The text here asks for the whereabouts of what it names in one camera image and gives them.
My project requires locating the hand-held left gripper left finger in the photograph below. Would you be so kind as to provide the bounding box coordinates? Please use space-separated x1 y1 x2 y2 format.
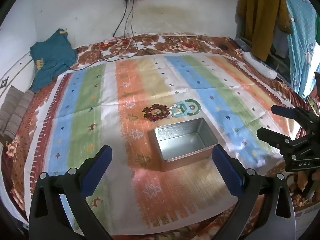
29 144 118 240

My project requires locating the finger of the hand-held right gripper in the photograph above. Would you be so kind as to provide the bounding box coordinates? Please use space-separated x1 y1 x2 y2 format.
271 105 320 130
257 127 295 151

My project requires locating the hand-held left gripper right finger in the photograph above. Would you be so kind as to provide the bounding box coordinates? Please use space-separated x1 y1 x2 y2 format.
212 144 297 240

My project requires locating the silver metal tin box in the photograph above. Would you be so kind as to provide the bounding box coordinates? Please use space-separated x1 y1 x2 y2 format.
149 117 219 172

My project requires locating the green jade bangle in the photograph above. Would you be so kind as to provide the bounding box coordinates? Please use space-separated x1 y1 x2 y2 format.
184 98 201 113

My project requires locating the dark red bead bracelet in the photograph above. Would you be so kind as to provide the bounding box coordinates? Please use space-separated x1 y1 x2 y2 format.
142 105 170 122

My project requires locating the cardboard box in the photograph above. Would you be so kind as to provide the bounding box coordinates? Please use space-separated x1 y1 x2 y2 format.
294 202 320 230

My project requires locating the striped colourful cloth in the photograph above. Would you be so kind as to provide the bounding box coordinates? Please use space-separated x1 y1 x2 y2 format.
24 54 300 233

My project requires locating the grey metal rack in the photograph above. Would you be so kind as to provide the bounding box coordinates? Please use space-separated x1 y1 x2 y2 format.
235 37 288 77

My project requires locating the light blue patterned curtain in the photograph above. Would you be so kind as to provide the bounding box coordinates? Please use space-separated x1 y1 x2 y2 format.
282 0 320 98

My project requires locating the mustard yellow garment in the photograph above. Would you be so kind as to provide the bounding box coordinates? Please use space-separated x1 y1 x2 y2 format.
237 0 293 60

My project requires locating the grey striped pillow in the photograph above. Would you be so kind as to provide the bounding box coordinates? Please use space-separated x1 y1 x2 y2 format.
0 85 35 143

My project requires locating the teal shirt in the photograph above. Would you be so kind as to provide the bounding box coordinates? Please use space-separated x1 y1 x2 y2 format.
30 29 78 93

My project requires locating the white bead bracelet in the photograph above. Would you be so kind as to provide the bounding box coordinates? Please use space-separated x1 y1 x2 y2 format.
169 103 182 119

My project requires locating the white cable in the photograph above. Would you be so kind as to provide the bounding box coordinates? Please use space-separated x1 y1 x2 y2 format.
117 36 135 55

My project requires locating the black cable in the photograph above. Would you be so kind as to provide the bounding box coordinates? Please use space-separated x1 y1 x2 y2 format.
113 1 127 37
62 1 139 70

